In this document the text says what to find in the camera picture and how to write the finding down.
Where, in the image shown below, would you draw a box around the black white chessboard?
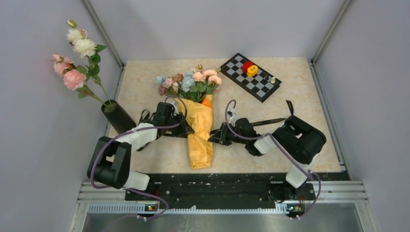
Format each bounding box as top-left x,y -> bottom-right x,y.
220,53 -> 281,102

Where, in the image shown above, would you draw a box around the black cylindrical vase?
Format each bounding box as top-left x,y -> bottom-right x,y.
101,100 -> 137,134

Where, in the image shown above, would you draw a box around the orange paper flower bouquet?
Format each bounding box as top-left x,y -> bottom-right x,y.
156,64 -> 222,169

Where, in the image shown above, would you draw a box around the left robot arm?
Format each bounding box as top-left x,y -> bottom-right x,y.
87,100 -> 194,200

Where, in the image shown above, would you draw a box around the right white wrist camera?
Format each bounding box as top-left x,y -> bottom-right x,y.
227,108 -> 239,126

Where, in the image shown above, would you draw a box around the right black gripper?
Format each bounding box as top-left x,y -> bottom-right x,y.
208,122 -> 248,146

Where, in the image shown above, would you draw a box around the yellow ring toy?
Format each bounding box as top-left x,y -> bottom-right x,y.
247,65 -> 259,77

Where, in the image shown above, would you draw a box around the black ribbon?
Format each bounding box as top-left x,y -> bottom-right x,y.
138,100 -> 294,126

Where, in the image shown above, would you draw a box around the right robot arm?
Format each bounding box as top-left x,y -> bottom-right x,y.
208,116 -> 327,203

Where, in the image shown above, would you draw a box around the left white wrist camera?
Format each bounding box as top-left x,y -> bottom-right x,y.
171,100 -> 180,116

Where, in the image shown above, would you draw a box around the red round toy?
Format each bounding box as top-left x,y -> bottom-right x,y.
241,61 -> 253,73

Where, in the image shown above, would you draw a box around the pink and white flower stems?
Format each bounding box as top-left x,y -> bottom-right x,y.
52,19 -> 113,108

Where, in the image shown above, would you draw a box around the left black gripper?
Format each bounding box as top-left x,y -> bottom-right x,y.
165,112 -> 194,137

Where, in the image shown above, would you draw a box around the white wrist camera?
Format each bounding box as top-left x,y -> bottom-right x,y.
171,100 -> 180,116
227,108 -> 239,126

